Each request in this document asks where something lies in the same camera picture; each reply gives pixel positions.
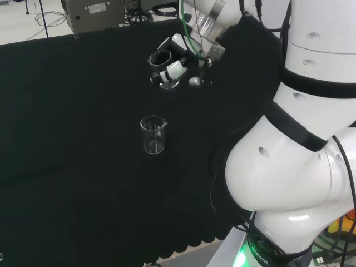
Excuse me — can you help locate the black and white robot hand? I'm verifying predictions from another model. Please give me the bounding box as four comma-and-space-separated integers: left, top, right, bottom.
150, 33, 216, 87

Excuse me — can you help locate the grey metal box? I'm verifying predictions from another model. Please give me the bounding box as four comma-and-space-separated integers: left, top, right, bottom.
60, 0, 126, 39

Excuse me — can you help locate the black cloth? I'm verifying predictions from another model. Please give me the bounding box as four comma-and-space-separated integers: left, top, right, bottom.
0, 16, 281, 267

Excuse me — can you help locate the black tripod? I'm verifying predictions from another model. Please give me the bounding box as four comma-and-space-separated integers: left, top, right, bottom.
24, 0, 50, 39

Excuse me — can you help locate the yellow stop button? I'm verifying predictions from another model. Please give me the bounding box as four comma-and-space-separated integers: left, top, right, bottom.
327, 216, 350, 235

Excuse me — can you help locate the green cable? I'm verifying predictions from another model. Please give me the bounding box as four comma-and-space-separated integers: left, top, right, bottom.
179, 0, 210, 61

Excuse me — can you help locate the black coiled cable bundle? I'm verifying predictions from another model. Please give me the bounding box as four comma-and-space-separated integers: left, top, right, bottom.
125, 7, 154, 26

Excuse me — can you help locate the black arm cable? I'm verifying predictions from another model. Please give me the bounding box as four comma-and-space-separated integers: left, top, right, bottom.
208, 144, 281, 258

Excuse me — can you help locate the grey floor cable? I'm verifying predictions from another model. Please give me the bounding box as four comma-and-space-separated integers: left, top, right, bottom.
33, 10, 68, 29

